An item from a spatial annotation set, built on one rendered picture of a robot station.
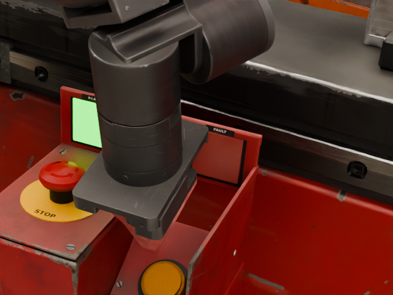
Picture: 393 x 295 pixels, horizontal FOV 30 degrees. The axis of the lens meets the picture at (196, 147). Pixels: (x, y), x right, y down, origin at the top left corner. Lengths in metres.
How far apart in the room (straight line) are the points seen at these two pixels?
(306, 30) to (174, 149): 0.33
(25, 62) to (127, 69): 0.41
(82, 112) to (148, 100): 0.24
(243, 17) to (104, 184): 0.15
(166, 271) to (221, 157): 0.11
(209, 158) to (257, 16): 0.20
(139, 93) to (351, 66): 0.31
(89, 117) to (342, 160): 0.24
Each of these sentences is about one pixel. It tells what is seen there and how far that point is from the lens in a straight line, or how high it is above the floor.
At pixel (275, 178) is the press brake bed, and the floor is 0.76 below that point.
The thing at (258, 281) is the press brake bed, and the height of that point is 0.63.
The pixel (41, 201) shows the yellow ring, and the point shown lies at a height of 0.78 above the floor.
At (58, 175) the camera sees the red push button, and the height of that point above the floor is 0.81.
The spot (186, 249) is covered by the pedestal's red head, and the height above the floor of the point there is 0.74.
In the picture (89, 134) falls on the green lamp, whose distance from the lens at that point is 0.71.
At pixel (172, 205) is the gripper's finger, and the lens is 0.51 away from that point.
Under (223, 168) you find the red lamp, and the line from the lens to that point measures 0.66.
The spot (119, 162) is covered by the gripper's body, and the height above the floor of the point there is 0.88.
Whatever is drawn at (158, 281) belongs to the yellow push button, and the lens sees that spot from 0.64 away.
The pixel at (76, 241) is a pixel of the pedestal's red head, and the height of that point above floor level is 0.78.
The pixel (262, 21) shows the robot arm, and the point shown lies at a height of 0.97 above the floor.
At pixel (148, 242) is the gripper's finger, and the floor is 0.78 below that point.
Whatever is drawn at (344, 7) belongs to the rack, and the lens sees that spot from 2.76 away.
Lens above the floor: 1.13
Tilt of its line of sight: 29 degrees down
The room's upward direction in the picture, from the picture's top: 5 degrees clockwise
